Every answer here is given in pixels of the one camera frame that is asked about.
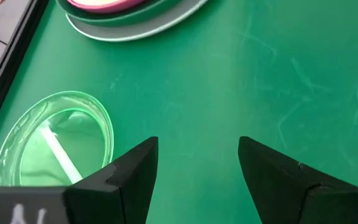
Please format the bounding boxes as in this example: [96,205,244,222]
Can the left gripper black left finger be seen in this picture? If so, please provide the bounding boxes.
[0,136,159,224]

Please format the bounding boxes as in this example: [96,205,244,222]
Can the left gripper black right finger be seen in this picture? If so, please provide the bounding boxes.
[237,136,358,224]

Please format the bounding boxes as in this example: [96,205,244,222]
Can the dark green plastic plate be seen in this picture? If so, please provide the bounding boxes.
[56,0,183,28]

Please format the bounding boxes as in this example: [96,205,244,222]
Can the pink bowl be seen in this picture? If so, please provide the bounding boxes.
[65,0,145,14]

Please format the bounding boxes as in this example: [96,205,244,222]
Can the grey plastic plate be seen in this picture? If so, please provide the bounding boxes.
[64,0,209,43]

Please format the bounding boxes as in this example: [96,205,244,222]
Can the black table border frame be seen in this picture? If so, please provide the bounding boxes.
[0,0,50,152]

